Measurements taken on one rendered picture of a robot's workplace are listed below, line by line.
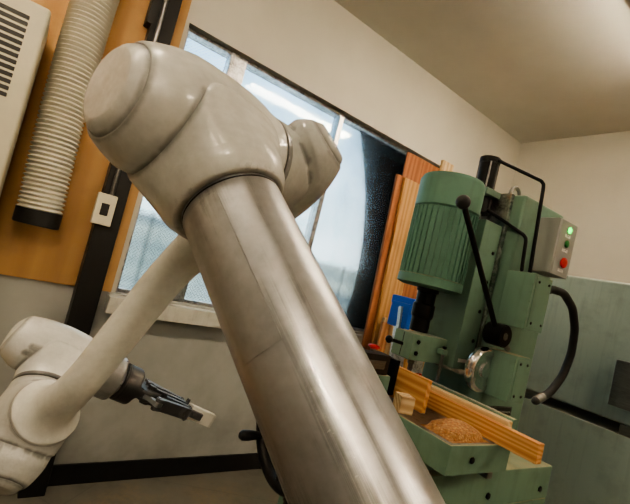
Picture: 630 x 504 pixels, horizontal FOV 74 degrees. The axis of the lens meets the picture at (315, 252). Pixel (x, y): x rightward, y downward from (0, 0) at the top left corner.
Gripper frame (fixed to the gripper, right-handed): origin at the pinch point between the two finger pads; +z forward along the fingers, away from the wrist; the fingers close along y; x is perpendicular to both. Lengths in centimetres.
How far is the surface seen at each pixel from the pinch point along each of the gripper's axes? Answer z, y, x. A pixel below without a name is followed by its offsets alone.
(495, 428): 42, -39, -30
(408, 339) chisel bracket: 35, -13, -41
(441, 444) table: 29, -38, -22
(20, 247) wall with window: -48, 110, -4
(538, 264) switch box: 55, -25, -79
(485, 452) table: 40, -40, -25
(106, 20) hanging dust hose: -73, 94, -94
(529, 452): 43, -47, -29
